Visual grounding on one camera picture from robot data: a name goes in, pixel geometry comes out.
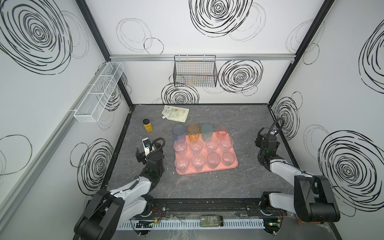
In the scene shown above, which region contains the frosted white plastic cup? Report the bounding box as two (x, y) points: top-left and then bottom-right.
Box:
(207, 152), (221, 169)

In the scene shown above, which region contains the pink plastic tray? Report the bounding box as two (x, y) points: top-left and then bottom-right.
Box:
(173, 132), (239, 175)

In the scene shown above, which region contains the clear ribbed plastic cup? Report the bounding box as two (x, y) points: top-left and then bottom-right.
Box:
(174, 140), (188, 156)
(175, 156), (190, 174)

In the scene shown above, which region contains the pink translucent plastic cup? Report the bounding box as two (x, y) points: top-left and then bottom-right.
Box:
(216, 126), (228, 139)

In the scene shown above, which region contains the white mesh wall shelf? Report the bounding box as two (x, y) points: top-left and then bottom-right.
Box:
(74, 62), (125, 123)

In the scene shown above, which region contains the clear faceted glass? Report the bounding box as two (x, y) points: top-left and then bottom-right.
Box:
(191, 154), (206, 172)

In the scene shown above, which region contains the clear ribbed plastic cup back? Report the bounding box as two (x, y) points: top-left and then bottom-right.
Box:
(175, 156), (190, 174)

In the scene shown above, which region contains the black mounting rail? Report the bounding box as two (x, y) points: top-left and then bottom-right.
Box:
(143, 197), (326, 217)

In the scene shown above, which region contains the clear short glass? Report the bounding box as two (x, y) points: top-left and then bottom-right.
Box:
(205, 138), (219, 153)
(190, 139), (203, 155)

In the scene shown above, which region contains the teal green plastic cup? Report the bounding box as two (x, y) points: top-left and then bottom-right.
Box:
(201, 124), (215, 142)

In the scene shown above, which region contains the white green sugar pouch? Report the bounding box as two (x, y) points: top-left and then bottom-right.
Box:
(162, 105), (190, 123)

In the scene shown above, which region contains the yellow spice jar black lid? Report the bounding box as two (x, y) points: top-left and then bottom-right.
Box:
(143, 119), (153, 133)

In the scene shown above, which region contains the white slotted cable duct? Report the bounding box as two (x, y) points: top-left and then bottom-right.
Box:
(117, 219), (265, 231)

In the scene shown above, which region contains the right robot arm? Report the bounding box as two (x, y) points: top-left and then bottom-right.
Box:
(255, 133), (341, 223)

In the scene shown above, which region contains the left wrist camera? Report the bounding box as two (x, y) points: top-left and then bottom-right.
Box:
(142, 138), (151, 156)

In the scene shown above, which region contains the blue textured plastic cup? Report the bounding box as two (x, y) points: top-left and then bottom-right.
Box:
(172, 125), (187, 142)

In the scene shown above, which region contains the black wire basket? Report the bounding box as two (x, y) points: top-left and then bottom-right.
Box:
(173, 55), (219, 88)

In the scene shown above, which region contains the amber yellow plastic cup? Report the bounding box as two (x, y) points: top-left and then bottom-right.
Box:
(187, 123), (201, 141)

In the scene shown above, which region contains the clear ribbed plastic cup front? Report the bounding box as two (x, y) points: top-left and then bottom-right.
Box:
(174, 140), (188, 156)

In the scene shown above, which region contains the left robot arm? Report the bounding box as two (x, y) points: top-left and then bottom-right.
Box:
(74, 138), (166, 240)

